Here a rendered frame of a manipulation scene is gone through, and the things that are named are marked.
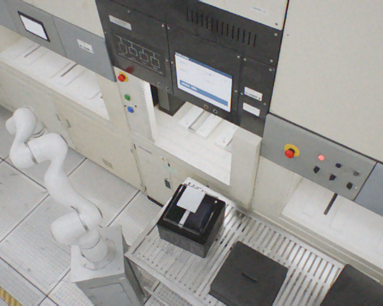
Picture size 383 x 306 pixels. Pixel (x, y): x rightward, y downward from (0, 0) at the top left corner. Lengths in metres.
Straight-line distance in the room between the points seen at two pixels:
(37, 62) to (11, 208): 1.19
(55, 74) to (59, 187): 1.40
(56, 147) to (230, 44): 0.81
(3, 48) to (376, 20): 2.75
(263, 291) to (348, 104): 0.99
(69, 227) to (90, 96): 1.17
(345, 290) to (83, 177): 2.28
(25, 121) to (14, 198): 1.84
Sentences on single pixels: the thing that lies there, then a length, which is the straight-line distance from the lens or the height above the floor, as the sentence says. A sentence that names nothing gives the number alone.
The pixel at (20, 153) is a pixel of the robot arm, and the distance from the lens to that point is 1.73.
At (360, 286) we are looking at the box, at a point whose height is 1.01.
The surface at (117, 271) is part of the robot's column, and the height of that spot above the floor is 0.76.
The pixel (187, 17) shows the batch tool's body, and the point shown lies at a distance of 1.57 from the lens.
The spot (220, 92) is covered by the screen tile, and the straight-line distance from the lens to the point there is 1.69.
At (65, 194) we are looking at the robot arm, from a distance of 1.79.
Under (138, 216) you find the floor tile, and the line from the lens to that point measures 3.14.
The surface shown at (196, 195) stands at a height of 1.08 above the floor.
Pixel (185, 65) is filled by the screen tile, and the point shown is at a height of 1.63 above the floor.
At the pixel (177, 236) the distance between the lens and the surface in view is 2.04.
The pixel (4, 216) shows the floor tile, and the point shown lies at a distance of 3.50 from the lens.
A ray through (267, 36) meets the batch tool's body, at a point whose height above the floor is 1.92.
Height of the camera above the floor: 2.76
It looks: 54 degrees down
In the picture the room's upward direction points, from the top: 4 degrees counter-clockwise
